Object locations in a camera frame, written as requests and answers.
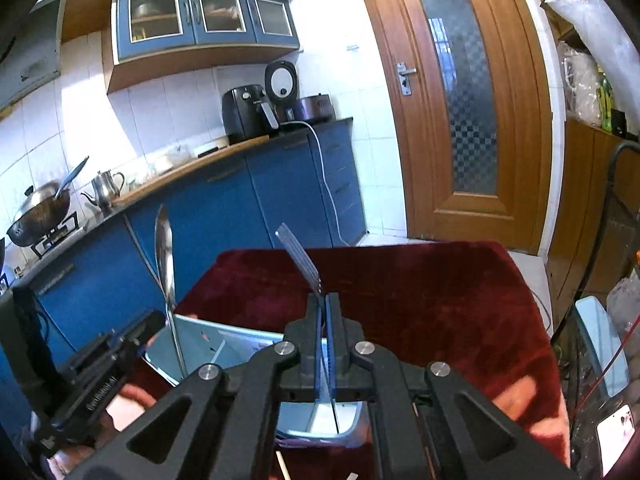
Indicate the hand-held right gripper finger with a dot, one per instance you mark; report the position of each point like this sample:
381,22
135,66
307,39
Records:
330,345
320,345

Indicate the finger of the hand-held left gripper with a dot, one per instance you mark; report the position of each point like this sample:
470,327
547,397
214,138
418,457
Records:
142,330

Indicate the light blue utensil holder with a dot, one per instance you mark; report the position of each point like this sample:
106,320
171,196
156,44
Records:
162,360

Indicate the silver metal spoon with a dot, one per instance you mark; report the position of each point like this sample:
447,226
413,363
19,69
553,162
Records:
164,250

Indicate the silver metal fork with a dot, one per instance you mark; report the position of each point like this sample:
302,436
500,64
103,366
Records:
297,255

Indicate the wooden chopstick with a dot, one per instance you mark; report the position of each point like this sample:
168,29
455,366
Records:
282,467

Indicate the red floral blanket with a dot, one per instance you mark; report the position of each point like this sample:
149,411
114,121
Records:
425,300

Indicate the black gas stove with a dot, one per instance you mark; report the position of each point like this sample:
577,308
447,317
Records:
57,237

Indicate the blue lower kitchen cabinet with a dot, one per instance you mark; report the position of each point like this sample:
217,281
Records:
225,210

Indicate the steel kettle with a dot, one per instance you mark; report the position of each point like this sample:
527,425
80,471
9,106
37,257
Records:
106,187

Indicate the steel wok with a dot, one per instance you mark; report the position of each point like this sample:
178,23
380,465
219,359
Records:
37,212

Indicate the wooden countertop board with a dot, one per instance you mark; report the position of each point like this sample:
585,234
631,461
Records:
200,162

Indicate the white flat box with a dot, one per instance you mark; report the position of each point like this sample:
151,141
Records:
205,149

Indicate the dark slow cooker pot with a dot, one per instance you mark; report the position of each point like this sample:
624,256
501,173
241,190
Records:
314,107

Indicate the black air fryer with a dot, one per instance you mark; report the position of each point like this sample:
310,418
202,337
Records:
245,115

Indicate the wooden door with glass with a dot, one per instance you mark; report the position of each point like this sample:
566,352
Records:
390,110

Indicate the black rice cooker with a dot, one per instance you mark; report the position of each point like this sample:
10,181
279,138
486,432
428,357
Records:
281,85

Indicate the light blue stool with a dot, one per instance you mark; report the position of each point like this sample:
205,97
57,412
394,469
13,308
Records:
602,345

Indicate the wooden shelf unit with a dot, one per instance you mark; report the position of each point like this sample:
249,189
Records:
575,210

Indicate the grey range hood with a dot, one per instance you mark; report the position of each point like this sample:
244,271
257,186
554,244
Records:
30,60

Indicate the smartphone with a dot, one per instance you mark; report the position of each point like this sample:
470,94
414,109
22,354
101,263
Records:
616,440

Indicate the clear bag of supplies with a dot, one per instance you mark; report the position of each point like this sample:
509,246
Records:
580,85

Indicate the green bottle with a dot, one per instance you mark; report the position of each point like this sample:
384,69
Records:
607,105

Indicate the white plastic bag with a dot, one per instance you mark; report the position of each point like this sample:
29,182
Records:
590,20

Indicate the blue upper wall cabinet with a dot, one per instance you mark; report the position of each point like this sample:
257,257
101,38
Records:
200,25

